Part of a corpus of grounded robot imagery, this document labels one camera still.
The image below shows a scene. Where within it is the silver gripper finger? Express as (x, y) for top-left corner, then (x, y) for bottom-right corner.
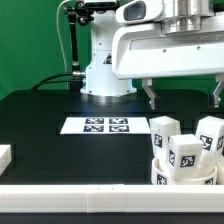
(208, 73), (224, 107)

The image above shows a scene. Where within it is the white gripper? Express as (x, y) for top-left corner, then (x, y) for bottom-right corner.
(112, 19), (224, 110)

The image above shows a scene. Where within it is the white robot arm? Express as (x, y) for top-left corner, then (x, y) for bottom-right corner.
(81, 0), (224, 107)

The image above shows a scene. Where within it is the paper sheet with markers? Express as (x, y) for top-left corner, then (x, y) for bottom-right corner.
(60, 117), (150, 135)

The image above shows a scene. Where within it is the white front fence bar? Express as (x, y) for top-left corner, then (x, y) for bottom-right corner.
(0, 185), (224, 213)

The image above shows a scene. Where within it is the white left fence bar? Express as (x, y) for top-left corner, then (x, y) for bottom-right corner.
(0, 145), (12, 176)

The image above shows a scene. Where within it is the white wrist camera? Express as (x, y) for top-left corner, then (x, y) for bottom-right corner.
(116, 0), (164, 25)

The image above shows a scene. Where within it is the white thin cable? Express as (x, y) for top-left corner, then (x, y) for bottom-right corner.
(55, 0), (72, 89)

